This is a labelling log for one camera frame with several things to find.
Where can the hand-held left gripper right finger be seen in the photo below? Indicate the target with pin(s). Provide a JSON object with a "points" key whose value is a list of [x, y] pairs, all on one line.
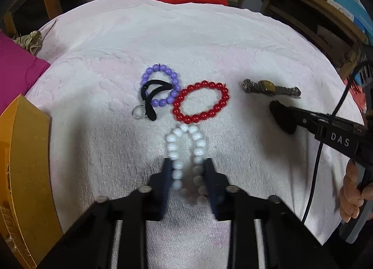
{"points": [[208, 171]]}

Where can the beige crumpled cloth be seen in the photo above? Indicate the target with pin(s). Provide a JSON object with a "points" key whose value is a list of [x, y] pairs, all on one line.
{"points": [[32, 40]]}

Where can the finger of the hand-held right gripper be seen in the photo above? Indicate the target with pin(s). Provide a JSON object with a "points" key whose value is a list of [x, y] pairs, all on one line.
{"points": [[282, 117]]}

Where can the metal wristwatch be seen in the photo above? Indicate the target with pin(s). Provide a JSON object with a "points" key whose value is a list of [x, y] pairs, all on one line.
{"points": [[266, 86]]}

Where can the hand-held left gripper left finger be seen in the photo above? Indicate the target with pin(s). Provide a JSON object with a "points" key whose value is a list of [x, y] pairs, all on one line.
{"points": [[167, 171]]}

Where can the wooden shelf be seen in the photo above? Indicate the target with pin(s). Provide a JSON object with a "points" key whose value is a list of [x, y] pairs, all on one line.
{"points": [[291, 12]]}

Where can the orange box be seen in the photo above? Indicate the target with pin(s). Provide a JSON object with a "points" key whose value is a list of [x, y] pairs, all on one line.
{"points": [[26, 169]]}

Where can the person's right hand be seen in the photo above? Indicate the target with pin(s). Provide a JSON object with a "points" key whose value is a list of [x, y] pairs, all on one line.
{"points": [[349, 193]]}

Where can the pink cushion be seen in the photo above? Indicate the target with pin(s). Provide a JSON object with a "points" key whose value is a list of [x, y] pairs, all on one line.
{"points": [[14, 67]]}

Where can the blue cardboard box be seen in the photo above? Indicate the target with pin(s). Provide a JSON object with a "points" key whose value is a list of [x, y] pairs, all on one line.
{"points": [[349, 3]]}

